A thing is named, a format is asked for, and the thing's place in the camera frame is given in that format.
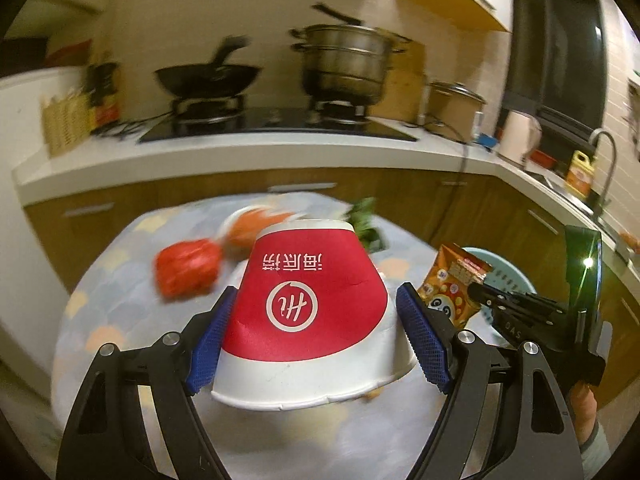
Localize orange snack bag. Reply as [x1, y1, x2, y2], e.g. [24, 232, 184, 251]
[418, 243, 492, 328]

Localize light blue plastic basket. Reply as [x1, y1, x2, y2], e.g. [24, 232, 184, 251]
[464, 246, 536, 294]

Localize wooden cutting board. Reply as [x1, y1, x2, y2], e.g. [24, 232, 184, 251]
[369, 40, 426, 124]

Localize patterned scallop tablecloth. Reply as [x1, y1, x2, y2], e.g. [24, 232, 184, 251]
[51, 198, 444, 479]

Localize dark kitchen window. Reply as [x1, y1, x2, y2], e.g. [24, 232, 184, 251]
[502, 0, 608, 145]

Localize yellow detergent bottle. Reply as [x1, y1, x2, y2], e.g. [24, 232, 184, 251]
[565, 151, 594, 200]

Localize cream utensil basket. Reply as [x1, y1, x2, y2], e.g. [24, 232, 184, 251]
[41, 91, 91, 157]

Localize green vegetable scrap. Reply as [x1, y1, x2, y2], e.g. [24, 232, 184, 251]
[345, 197, 387, 254]

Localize white electric kettle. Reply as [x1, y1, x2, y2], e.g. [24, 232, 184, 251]
[497, 110, 542, 168]

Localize black power cable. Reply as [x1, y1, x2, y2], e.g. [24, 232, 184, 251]
[418, 114, 470, 246]

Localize black wok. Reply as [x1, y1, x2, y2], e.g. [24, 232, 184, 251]
[155, 36, 262, 100]

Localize orange paper cup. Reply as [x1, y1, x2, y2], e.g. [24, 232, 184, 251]
[217, 205, 302, 260]

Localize dark sauce bottle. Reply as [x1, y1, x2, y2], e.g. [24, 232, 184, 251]
[85, 62, 120, 134]

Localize red small dish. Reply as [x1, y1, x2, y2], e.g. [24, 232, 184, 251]
[529, 150, 556, 170]

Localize steel steamer pot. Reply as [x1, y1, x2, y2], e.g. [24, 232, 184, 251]
[290, 24, 411, 106]

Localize beige rice cooker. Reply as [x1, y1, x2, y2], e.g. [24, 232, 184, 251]
[424, 81, 486, 143]

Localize wooden base cabinets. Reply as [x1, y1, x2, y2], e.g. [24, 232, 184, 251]
[22, 167, 640, 411]

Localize black gas stove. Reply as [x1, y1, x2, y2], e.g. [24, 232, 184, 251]
[139, 94, 416, 143]

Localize red white paper bowl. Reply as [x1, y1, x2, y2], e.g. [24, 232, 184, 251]
[212, 219, 416, 411]

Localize person's right hand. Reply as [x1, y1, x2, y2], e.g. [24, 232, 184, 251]
[567, 382, 598, 445]

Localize red crumpled bag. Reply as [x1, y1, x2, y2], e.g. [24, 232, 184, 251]
[154, 238, 224, 300]

